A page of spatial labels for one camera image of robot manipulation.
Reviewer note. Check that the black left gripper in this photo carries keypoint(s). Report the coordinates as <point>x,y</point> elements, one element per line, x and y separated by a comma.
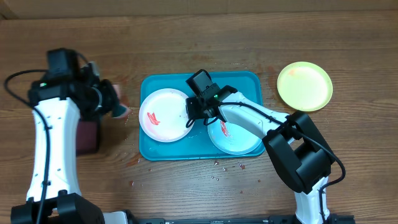
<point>109,101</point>

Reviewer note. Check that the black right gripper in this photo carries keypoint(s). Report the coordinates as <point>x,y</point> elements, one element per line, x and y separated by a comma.
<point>192,106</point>

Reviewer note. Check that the blue plastic tray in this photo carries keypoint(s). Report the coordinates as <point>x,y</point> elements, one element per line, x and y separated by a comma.
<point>196,144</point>

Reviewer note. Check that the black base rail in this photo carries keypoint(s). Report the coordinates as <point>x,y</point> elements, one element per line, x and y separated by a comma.
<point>274,219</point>

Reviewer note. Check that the white plate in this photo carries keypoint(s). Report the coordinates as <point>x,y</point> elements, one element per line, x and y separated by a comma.
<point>163,116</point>

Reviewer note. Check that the brown cardboard backdrop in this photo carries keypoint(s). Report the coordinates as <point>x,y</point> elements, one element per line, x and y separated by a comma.
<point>59,9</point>

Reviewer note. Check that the light blue plate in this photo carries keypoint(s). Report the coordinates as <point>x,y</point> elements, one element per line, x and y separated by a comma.
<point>233,139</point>

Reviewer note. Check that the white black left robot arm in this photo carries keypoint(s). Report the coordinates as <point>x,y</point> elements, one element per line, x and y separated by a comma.
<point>66,95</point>

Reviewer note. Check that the yellow-green plate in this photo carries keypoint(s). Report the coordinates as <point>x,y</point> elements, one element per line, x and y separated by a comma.
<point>304,86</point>

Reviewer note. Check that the pink green sponge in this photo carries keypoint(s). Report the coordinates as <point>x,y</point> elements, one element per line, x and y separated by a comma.
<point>120,110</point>

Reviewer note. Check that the black tray of reddish water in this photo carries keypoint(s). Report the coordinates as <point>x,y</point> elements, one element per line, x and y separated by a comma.
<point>87,137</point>

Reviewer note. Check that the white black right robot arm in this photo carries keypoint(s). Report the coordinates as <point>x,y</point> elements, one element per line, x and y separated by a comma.
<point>298,151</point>

